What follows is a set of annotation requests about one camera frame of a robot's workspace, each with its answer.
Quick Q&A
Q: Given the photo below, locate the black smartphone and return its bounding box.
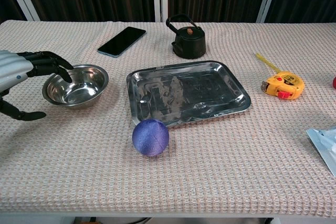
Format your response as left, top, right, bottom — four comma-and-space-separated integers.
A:
97, 26, 147, 58

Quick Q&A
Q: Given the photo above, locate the rectangular metal tray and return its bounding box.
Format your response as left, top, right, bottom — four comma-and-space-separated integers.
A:
126, 60, 252, 127

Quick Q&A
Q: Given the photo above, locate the round metal bowl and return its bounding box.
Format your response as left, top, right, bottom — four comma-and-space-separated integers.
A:
41, 63, 110, 109

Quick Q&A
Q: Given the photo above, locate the yellow tape measure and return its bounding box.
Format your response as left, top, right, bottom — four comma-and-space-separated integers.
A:
256, 52, 306, 101

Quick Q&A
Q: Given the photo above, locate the black cast iron teapot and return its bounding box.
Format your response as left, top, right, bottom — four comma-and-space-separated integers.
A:
165, 13, 207, 60

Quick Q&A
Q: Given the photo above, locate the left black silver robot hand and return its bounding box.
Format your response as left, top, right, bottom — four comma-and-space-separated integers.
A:
0, 50, 75, 122

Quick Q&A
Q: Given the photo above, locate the beige waffle weave tablecloth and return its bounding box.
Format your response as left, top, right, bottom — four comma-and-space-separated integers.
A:
0, 19, 336, 219

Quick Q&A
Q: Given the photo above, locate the purple ball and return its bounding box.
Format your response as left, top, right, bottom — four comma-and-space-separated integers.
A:
132, 119, 170, 157

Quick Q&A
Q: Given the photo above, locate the light blue plastic package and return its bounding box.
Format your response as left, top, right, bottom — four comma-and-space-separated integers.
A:
306, 126, 336, 177

